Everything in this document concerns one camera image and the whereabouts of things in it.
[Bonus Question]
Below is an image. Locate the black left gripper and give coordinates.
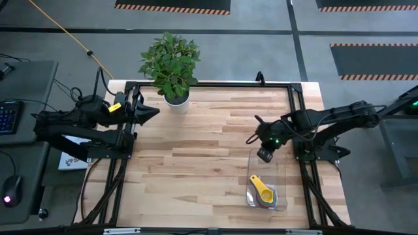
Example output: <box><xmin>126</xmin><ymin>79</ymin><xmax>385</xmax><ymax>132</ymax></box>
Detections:
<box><xmin>109</xmin><ymin>91</ymin><xmax>161</xmax><ymax>132</ymax></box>

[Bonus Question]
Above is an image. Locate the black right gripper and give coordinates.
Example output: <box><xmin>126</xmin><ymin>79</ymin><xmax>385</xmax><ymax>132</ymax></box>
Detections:
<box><xmin>246</xmin><ymin>114</ymin><xmax>295</xmax><ymax>164</ymax></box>

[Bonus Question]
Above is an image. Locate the clear plastic basket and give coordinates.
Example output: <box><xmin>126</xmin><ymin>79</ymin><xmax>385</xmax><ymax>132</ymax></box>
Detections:
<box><xmin>245</xmin><ymin>148</ymin><xmax>289</xmax><ymax>213</ymax></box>

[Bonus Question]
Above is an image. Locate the yellow measuring cup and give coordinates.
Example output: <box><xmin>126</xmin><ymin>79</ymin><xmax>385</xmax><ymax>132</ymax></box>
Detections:
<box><xmin>249</xmin><ymin>174</ymin><xmax>275</xmax><ymax>202</ymax></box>

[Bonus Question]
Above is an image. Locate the green measuring cup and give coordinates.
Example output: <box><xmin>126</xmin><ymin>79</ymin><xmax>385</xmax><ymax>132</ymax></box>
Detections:
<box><xmin>256</xmin><ymin>185</ymin><xmax>278</xmax><ymax>206</ymax></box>

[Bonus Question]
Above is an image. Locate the purple measuring cup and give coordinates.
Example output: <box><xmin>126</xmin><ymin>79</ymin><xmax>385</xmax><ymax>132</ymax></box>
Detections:
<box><xmin>253</xmin><ymin>185</ymin><xmax>280</xmax><ymax>210</ymax></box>

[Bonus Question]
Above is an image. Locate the white plant pot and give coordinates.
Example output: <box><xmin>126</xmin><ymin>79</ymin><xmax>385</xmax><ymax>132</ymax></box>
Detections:
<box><xmin>163</xmin><ymin>91</ymin><xmax>191</xmax><ymax>116</ymax></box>

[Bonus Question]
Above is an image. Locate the green leafy plant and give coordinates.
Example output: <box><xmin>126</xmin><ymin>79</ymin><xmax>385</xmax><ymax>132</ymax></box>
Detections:
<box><xmin>138</xmin><ymin>31</ymin><xmax>202</xmax><ymax>102</ymax></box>

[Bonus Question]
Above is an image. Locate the white booklet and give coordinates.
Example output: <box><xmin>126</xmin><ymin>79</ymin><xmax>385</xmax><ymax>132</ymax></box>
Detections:
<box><xmin>57</xmin><ymin>135</ymin><xmax>90</xmax><ymax>172</ymax></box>

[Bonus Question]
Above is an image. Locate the black orange-striped floor mat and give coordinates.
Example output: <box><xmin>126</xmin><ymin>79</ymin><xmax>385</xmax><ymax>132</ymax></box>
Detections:
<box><xmin>329</xmin><ymin>42</ymin><xmax>418</xmax><ymax>82</ymax></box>
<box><xmin>315</xmin><ymin>0</ymin><xmax>418</xmax><ymax>12</ymax></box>
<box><xmin>114</xmin><ymin>0</ymin><xmax>231</xmax><ymax>16</ymax></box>

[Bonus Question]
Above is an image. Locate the grey desk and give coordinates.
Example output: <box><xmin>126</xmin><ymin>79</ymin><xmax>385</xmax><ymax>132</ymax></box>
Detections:
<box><xmin>0</xmin><ymin>60</ymin><xmax>59</xmax><ymax>226</ymax></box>

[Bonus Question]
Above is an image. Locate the black keyboard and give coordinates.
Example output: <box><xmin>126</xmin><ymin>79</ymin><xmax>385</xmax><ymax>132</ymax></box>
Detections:
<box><xmin>0</xmin><ymin>100</ymin><xmax>25</xmax><ymax>136</ymax></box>

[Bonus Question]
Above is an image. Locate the black device with green light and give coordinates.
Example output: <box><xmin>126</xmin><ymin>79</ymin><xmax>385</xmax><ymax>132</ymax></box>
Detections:
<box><xmin>404</xmin><ymin>99</ymin><xmax>418</xmax><ymax>116</ymax></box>

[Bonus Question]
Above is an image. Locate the small black desk tool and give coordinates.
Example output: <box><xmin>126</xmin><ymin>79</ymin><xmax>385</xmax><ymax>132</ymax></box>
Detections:
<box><xmin>0</xmin><ymin>62</ymin><xmax>16</xmax><ymax>80</ymax></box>

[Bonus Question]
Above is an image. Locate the black computer mouse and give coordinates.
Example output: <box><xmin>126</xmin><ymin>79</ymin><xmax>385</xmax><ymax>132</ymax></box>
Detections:
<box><xmin>1</xmin><ymin>174</ymin><xmax>24</xmax><ymax>208</ymax></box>

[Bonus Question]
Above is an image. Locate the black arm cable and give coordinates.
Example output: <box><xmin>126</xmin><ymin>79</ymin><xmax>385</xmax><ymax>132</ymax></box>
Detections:
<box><xmin>93</xmin><ymin>67</ymin><xmax>114</xmax><ymax>99</ymax></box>

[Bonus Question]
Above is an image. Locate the silver bracket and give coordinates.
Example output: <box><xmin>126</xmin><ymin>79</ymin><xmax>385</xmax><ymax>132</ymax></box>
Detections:
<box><xmin>285</xmin><ymin>228</ymin><xmax>323</xmax><ymax>235</ymax></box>
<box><xmin>103</xmin><ymin>227</ymin><xmax>142</xmax><ymax>235</ymax></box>

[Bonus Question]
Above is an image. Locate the yellow cable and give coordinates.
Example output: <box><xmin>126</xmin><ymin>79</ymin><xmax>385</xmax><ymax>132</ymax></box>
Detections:
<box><xmin>27</xmin><ymin>0</ymin><xmax>115</xmax><ymax>80</ymax></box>

